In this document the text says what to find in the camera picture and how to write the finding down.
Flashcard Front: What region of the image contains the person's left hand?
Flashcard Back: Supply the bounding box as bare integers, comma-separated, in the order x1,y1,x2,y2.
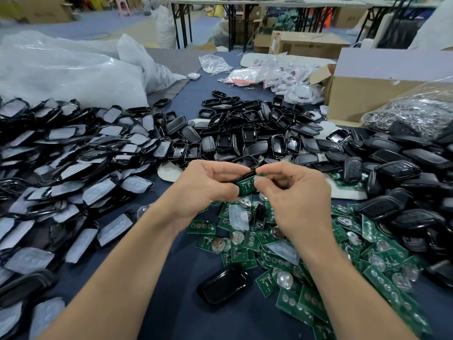
161,159,250,233

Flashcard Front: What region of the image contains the person's right hand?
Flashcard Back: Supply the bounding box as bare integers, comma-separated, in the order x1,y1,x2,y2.
253,161,335,245

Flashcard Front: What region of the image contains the small green circuit board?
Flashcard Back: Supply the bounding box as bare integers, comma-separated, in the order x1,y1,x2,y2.
235,175,261,197

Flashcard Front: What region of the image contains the pile of green circuit boards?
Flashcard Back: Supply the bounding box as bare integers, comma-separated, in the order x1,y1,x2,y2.
185,177,436,340

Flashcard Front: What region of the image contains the pile of black shell halves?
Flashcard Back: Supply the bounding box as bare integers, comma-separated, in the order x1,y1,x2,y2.
197,90,351,174

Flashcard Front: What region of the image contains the lone glossy black shell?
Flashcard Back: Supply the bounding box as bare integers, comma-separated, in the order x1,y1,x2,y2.
196,265,252,307

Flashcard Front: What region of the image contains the pile of assembled black fobs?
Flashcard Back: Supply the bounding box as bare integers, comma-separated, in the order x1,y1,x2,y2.
347,120,453,288

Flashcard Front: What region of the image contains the pile of shells with pads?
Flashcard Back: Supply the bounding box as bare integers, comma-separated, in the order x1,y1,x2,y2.
0,95,195,340

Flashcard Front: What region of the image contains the person's right forearm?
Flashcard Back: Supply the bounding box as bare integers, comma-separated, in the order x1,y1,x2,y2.
301,233,419,340

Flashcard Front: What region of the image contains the person's left forearm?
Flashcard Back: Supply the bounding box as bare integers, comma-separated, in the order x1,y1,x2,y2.
39,216,192,340

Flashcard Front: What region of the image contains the clear plastic film piece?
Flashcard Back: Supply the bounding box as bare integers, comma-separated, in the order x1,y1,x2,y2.
228,205,250,232

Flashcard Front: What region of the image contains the clear bag with red label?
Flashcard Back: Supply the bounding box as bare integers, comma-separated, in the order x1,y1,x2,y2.
219,67,264,87

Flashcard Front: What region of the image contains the heap of clear parts bags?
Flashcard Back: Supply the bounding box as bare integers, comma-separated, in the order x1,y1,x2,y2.
260,59,327,105

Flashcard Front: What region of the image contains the small crumpled clear plastic bag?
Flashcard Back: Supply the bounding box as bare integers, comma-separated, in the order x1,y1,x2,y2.
198,54,235,75

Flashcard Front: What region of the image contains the large open cardboard box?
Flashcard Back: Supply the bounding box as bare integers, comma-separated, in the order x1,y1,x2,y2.
309,47,453,128

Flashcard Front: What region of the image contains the clear bag of metal parts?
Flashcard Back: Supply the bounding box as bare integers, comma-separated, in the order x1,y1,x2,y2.
361,85,453,139

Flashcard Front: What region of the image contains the brown cardboard box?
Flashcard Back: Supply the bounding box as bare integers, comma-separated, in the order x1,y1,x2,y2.
269,30,351,61

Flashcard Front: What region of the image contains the white sack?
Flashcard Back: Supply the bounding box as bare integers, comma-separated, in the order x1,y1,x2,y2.
154,5,179,48

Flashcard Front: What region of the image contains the large white plastic bag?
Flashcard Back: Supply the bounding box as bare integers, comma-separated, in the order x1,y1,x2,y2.
0,30,188,109

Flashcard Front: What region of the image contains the long white table top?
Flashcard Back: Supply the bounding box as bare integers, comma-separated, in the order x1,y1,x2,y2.
164,0,426,8

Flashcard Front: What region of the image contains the tan cardboard box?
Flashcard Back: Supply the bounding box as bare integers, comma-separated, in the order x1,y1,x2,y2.
14,0,75,24

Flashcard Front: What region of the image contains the black metal table frame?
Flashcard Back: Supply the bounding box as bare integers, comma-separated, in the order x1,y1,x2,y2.
170,0,256,50

